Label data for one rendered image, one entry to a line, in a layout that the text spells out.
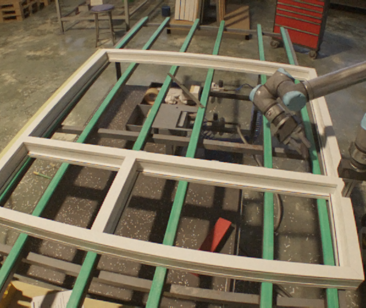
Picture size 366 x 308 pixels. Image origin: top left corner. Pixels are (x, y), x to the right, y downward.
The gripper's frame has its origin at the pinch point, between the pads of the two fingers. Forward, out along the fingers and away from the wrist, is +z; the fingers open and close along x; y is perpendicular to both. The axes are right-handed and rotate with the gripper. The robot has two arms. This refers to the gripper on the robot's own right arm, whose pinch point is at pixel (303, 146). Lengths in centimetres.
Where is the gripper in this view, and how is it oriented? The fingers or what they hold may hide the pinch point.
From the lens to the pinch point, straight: 147.2
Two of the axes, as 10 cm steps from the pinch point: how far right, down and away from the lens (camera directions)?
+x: 4.6, -6.1, -6.4
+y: -6.8, 2.2, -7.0
